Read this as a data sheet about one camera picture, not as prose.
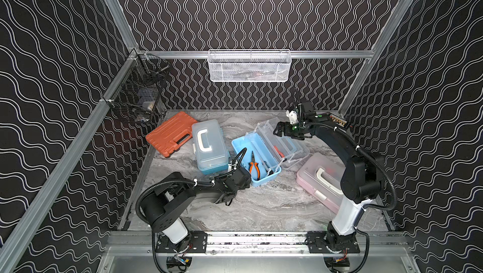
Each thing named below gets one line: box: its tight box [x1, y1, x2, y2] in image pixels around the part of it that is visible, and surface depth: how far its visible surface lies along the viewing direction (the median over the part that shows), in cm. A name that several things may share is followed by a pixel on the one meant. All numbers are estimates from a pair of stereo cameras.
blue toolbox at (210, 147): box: [191, 118, 230, 175], surface depth 92 cm
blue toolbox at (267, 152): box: [231, 117, 311, 187], surface depth 97 cm
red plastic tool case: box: [145, 111, 197, 158], surface depth 105 cm
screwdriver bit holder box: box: [326, 111, 351, 129], surface depth 116 cm
